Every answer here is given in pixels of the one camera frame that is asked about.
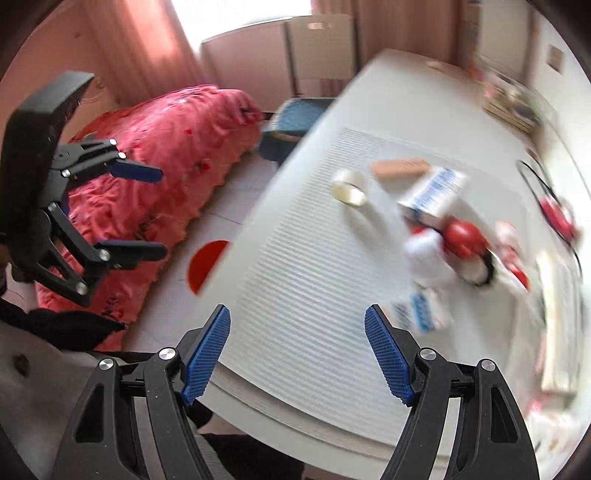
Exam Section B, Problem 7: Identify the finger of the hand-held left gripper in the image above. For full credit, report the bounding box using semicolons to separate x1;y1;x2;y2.
34;204;169;308
50;135;164;186

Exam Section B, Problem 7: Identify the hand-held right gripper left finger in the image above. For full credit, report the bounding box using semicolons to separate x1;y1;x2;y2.
53;304;231;480

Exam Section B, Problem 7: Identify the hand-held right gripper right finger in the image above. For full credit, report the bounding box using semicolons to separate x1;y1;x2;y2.
364;304;539;480

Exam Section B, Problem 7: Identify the small blue and white packet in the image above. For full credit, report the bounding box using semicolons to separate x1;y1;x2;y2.
392;288;452;332

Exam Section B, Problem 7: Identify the orange plastic bin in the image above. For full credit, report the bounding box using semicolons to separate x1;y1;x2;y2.
187;240;230;295

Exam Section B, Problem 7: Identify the red round cap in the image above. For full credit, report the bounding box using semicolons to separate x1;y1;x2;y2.
442;220;491;260

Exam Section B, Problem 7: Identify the red and white wrapper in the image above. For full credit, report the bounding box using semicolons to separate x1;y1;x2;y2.
493;222;530;292

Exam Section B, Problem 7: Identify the clear tape roll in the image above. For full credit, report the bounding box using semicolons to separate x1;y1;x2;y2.
329;169;369;208

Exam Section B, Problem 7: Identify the blue and white carton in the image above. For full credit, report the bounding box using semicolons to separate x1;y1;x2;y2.
396;167;468;230

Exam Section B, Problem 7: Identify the brown box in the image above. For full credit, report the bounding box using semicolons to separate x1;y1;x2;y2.
371;158;433;182

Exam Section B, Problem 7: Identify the bed with red blanket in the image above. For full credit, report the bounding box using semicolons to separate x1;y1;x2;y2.
34;84;265;352

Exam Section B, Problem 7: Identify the white bed headboard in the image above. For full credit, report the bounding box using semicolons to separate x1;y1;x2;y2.
76;76;118;134

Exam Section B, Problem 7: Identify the white textured desk mat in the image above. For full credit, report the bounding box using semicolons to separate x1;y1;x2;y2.
216;124;544;446

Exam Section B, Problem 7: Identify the pink curtain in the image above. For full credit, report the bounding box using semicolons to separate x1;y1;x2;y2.
107;0;209;108
309;0;463;66

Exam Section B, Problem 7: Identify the blue quilted chair cushion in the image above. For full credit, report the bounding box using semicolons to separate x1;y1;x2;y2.
260;97;336;162

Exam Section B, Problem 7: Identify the person's white garment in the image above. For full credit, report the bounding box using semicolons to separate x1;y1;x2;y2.
0;318;107;480

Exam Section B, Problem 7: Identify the thick white book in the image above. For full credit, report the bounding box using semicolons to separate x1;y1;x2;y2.
534;256;579;395

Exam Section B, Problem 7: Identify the window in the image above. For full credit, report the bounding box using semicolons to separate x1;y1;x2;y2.
170;0;315;35

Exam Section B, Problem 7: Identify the white and dark wooden chair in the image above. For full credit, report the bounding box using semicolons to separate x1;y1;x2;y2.
259;14;362;162

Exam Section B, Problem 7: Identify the pink and white device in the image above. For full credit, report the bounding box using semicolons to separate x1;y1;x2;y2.
539;196;579;239

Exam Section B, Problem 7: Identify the clear plastic organizer box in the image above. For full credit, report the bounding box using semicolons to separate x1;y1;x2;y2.
481;68;546;136

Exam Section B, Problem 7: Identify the pink red charger with cable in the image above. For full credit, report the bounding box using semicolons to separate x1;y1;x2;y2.
516;159;583;278

